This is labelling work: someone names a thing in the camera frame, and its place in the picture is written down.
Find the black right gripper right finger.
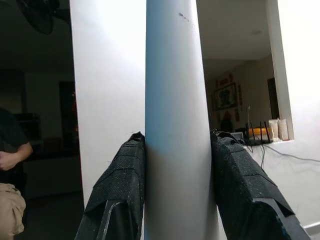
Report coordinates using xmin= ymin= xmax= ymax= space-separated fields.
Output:
xmin=210 ymin=129 xmax=311 ymax=240

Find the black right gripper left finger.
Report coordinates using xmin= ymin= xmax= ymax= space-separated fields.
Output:
xmin=74 ymin=132 xmax=146 ymax=240

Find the black wifi router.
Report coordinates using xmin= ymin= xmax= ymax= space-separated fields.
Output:
xmin=243 ymin=121 xmax=274 ymax=146

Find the white plastic container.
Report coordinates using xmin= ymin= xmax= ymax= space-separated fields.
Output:
xmin=268 ymin=119 xmax=280 ymax=140
xmin=277 ymin=118 xmax=290 ymax=141

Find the person in dark shirt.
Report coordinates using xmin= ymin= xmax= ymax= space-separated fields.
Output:
xmin=0 ymin=107 xmax=34 ymax=238

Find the white plastic table leg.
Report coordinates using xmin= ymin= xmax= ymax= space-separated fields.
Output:
xmin=143 ymin=0 xmax=227 ymax=240

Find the yellow box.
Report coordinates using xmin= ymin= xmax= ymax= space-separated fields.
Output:
xmin=246 ymin=126 xmax=272 ymax=137

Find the framed picture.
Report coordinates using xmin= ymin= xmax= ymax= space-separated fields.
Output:
xmin=214 ymin=83 xmax=238 ymax=111

